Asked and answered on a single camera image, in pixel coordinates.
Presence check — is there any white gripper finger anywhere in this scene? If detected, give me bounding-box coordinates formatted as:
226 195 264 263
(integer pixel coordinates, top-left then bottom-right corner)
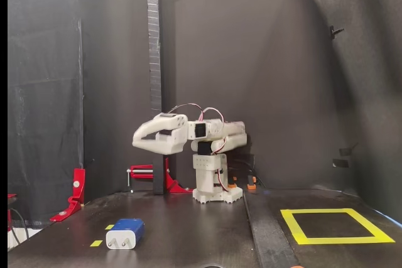
133 113 189 142
133 138 158 153

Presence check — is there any red angle bracket with bolts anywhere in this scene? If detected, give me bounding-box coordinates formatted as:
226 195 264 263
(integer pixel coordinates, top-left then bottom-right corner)
49 168 86 223

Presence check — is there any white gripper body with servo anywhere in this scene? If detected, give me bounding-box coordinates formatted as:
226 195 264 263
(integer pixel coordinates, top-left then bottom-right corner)
155 113 190 156

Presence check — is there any red clamp part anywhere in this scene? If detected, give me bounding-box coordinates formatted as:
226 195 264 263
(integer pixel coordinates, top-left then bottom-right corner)
8 192 18 231

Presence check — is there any black cloth backdrop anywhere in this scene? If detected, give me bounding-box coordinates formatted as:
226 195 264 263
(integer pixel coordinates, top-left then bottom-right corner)
78 0 402 206

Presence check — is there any black looped cable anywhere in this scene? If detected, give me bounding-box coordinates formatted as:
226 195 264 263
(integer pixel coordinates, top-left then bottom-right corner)
8 206 31 249

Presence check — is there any black mesh curtain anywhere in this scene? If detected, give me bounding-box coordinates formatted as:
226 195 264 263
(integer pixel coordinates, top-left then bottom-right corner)
8 0 85 228

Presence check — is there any yellow tape square outline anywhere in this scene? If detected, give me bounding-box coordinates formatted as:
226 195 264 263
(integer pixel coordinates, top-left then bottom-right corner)
280 207 396 246

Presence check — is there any black vertical post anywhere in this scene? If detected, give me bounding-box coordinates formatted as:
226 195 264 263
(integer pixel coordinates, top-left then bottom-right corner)
146 0 166 196

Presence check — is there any black flat divider strip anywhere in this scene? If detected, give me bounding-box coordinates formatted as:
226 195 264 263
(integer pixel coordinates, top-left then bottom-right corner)
243 191 301 268

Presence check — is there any red screw clamp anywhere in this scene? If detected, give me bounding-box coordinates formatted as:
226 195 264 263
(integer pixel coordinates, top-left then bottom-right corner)
126 164 155 194

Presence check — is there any blue white USB charger block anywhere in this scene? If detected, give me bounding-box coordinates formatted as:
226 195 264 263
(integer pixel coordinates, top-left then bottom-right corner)
105 218 146 250

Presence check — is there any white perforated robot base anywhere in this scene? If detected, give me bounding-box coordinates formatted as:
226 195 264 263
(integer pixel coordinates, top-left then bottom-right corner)
192 185 244 205

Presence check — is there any small black clip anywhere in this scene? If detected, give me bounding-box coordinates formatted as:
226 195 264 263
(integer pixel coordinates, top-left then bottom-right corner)
329 24 345 40

